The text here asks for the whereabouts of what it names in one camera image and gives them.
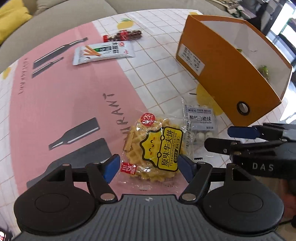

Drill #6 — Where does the hawthorn balls clear bag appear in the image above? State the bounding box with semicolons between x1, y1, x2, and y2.
182;99;218;162

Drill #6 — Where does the red dates packet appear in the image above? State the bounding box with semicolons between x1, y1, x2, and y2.
103;30;142;42

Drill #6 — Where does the waffle cookie packet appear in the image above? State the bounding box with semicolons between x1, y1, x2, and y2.
120;113;191;182

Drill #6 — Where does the beige sofa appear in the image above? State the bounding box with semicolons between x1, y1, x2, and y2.
1;1;229;71

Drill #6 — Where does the pink white checkered tablecloth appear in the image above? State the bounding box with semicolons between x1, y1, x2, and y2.
1;9;295;240

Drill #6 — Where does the orange cardboard box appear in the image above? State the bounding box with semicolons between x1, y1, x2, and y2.
176;15;292;126

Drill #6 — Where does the white gluten strips packet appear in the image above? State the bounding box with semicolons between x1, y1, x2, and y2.
72;41;135;66

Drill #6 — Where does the yellow cushion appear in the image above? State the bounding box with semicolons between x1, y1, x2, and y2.
0;0;33;44

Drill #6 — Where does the green small snack packet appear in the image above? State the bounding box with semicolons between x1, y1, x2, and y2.
258;65;269;80

